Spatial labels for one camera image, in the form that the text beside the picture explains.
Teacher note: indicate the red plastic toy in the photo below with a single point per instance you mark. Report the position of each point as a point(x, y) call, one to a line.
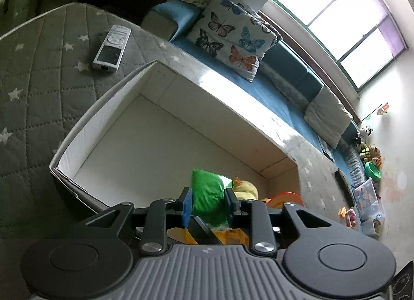
point(284, 197)

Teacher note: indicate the green soft toy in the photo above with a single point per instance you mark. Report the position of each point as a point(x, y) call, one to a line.
point(207, 193)

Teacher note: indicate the green plastic bowl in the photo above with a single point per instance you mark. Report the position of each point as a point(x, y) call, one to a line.
point(373, 170)

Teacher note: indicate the clear plastic storage bin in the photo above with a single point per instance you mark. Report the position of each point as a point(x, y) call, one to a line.
point(368, 199)

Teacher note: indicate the white remote control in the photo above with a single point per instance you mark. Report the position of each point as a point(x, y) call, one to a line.
point(112, 48)

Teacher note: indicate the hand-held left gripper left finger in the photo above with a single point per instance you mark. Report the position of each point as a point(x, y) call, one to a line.
point(187, 206)

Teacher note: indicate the blue sofa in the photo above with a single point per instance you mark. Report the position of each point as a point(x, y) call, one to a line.
point(275, 90)

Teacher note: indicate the butterfly print pillow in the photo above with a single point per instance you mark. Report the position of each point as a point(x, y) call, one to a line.
point(226, 38)
point(255, 12)

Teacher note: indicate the pile of plush toys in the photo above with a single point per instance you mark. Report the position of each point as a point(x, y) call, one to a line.
point(370, 154)

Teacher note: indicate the purple window blind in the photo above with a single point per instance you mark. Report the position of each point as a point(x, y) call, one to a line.
point(392, 36)

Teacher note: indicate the yellow plush duck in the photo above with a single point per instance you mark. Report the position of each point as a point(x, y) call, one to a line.
point(247, 190)

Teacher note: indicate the small clear plastic box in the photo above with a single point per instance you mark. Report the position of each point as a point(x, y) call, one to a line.
point(370, 227)

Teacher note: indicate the window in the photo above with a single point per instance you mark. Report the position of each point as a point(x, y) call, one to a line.
point(339, 18)

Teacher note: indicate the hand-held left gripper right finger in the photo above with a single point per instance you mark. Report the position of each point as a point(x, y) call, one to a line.
point(230, 208)

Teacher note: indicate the grey fabric storage box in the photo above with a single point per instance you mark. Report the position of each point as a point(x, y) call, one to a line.
point(145, 144)

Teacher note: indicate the orange wall ornament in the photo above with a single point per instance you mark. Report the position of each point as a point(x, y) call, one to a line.
point(384, 109)

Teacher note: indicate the small yellow toy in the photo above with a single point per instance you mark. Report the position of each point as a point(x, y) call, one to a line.
point(179, 236)

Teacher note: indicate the grey sofa cushion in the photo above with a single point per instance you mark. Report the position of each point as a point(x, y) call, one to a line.
point(328, 117)

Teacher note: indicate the black and white plush toy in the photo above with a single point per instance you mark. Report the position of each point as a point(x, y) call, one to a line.
point(366, 132)

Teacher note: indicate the small orange toy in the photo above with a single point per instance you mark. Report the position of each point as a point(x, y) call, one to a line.
point(342, 213)

